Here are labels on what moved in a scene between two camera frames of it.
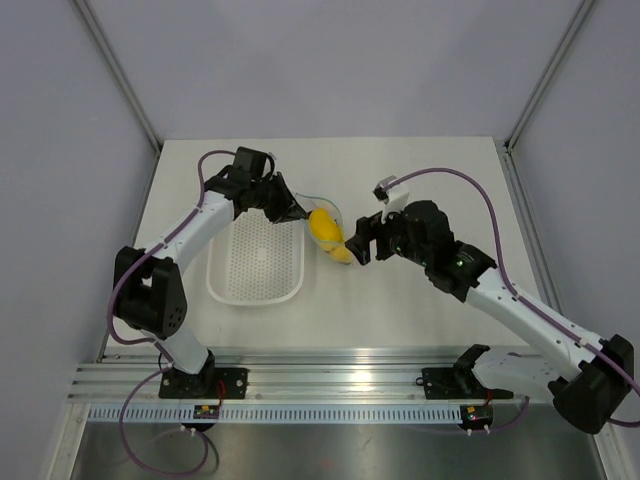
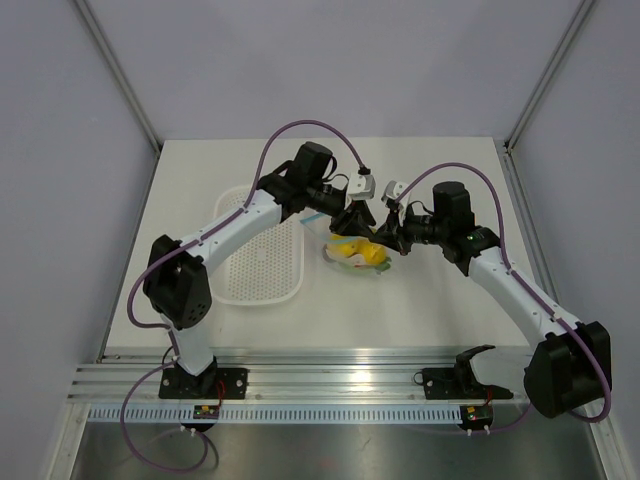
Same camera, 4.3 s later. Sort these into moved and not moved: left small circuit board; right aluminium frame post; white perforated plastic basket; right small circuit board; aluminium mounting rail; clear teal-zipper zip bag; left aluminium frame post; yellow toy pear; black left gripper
Moved: clear teal-zipper zip bag; yellow toy pear; black left gripper
Not moved: left aluminium frame post; right small circuit board; left small circuit board; right aluminium frame post; aluminium mounting rail; white perforated plastic basket
